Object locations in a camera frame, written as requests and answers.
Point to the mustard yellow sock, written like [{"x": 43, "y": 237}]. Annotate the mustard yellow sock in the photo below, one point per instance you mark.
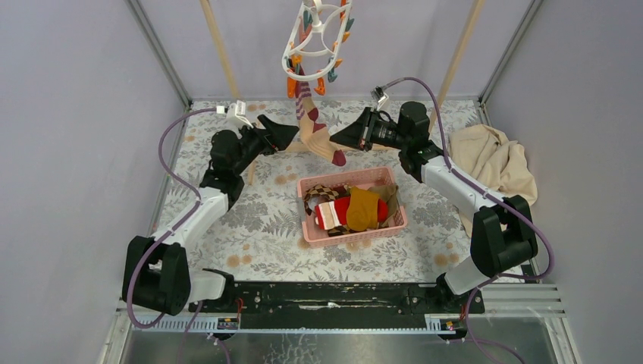
[{"x": 362, "y": 212}]

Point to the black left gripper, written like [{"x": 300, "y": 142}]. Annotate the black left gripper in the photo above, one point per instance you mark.
[{"x": 278, "y": 135}]

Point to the red sock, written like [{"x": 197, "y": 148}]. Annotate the red sock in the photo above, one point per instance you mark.
[{"x": 354, "y": 213}]

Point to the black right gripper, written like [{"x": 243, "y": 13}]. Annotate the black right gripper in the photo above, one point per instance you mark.
[{"x": 359, "y": 134}]

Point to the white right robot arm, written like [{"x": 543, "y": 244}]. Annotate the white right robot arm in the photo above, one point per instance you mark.
[{"x": 502, "y": 234}]

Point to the floral table mat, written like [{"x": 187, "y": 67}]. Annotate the floral table mat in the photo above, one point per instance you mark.
[{"x": 261, "y": 237}]

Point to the white round clip hanger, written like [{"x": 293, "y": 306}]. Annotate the white round clip hanger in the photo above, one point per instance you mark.
[{"x": 318, "y": 34}]

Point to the beige maroon striped sock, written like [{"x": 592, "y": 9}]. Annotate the beige maroon striped sock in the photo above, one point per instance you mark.
[{"x": 313, "y": 133}]

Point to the wooden rack frame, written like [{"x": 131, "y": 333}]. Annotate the wooden rack frame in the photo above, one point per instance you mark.
[{"x": 454, "y": 64}]

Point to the brown yellow argyle sock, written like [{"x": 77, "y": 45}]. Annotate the brown yellow argyle sock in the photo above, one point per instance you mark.
[{"x": 321, "y": 193}]

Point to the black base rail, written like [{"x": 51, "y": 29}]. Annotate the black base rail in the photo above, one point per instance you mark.
[{"x": 274, "y": 305}]

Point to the pink basket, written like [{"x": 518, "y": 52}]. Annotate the pink basket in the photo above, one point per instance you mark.
[{"x": 316, "y": 237}]

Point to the tan ribbed sock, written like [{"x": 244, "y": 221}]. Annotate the tan ribbed sock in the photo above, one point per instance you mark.
[{"x": 389, "y": 194}]

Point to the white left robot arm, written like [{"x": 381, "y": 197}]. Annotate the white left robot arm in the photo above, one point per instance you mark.
[{"x": 156, "y": 274}]

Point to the beige cloth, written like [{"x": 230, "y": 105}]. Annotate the beige cloth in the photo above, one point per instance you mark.
[{"x": 488, "y": 156}]

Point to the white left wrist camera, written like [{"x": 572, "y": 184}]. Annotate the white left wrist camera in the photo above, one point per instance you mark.
[{"x": 235, "y": 114}]

